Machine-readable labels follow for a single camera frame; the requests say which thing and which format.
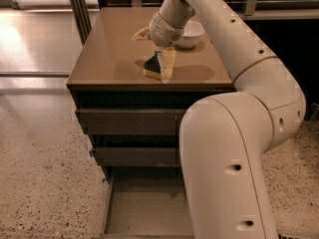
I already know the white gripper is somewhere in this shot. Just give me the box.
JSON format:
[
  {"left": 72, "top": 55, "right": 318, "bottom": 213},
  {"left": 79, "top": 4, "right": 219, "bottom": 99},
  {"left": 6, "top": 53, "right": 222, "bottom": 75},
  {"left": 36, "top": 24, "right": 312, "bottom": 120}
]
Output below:
[{"left": 132, "top": 12, "right": 183, "bottom": 83}]

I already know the green and yellow sponge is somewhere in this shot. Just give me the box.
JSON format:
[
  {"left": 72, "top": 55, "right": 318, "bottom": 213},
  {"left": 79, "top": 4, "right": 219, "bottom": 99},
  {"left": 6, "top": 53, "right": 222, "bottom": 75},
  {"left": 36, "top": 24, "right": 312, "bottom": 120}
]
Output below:
[{"left": 144, "top": 51, "right": 161, "bottom": 80}]

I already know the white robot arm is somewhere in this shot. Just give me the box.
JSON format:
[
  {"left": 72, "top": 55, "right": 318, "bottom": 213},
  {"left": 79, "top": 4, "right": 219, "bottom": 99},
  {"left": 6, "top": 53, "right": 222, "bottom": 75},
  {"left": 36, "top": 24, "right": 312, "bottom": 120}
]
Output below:
[{"left": 135, "top": 0, "right": 306, "bottom": 239}]

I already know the brown drawer cabinet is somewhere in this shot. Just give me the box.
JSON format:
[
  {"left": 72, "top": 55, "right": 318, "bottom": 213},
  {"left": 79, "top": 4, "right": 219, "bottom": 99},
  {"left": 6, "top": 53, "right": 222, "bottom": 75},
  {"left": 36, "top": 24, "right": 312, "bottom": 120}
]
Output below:
[{"left": 66, "top": 6, "right": 237, "bottom": 239}]

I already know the top drawer front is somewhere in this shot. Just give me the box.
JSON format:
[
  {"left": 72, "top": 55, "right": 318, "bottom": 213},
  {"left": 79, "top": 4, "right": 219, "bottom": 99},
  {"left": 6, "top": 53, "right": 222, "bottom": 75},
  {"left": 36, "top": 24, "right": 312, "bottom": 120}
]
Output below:
[{"left": 76, "top": 109, "right": 184, "bottom": 135}]

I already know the middle drawer front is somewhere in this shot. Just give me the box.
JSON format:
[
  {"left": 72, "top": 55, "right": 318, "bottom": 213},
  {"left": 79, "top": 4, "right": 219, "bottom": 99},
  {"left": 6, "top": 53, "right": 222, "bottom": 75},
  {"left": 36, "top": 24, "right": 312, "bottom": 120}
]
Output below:
[{"left": 93, "top": 147, "right": 180, "bottom": 167}]

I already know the open bottom drawer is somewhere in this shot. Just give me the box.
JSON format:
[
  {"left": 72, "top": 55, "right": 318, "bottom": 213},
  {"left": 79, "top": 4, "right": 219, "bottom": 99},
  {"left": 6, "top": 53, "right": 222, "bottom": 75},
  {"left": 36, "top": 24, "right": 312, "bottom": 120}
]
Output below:
[{"left": 103, "top": 169, "right": 193, "bottom": 239}]

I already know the white ceramic bowl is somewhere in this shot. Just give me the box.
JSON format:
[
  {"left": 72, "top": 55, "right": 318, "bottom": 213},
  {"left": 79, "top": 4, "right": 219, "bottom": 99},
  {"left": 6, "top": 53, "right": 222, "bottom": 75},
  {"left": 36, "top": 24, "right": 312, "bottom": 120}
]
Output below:
[{"left": 176, "top": 21, "right": 205, "bottom": 49}]

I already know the dark vertical post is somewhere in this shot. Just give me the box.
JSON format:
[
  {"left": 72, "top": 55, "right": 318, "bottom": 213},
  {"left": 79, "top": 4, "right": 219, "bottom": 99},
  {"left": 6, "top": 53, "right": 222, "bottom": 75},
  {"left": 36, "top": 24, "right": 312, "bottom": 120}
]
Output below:
[{"left": 69, "top": 0, "right": 92, "bottom": 44}]

